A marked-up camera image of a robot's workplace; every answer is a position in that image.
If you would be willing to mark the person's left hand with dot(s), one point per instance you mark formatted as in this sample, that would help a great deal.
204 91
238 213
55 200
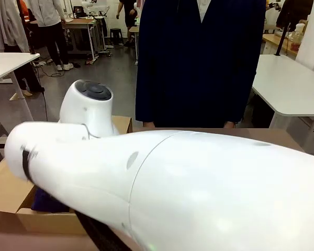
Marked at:
229 125

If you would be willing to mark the person's right hand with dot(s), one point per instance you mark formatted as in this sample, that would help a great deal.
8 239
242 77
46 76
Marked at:
149 125

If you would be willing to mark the blue patterned pouch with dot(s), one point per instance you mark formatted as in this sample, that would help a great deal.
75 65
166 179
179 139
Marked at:
44 204

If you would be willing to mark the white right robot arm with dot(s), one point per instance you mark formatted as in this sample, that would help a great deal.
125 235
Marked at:
199 183

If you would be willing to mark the open cardboard box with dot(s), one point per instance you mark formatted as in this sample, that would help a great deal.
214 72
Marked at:
28 222

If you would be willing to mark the large white table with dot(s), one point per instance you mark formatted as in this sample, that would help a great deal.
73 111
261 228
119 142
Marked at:
282 86

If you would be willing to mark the person in navy jacket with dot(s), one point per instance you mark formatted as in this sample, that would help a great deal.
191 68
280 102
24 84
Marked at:
199 65

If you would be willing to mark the wooden desk with drawers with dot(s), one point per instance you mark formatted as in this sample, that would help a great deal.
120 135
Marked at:
270 39

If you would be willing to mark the small black stool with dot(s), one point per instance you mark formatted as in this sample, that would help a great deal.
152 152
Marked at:
116 34

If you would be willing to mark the black stand pole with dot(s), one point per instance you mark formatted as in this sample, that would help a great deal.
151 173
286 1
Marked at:
282 39

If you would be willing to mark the clear plastic bottle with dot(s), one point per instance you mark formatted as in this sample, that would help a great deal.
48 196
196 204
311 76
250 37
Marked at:
297 39

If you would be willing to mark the bystander in black shorts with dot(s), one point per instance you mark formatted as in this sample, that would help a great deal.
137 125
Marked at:
128 13

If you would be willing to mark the wooden desk with white legs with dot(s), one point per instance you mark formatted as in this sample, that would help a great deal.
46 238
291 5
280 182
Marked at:
78 24

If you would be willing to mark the bystander in dark jacket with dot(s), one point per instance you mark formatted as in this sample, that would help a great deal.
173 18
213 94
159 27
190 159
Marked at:
293 10

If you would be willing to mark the bystander in white hoodie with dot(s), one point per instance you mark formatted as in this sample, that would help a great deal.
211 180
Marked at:
45 13

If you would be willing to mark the white table with white leg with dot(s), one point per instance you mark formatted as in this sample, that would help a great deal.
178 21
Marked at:
8 62

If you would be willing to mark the bystander in grey coat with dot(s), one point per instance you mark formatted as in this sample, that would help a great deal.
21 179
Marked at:
10 23

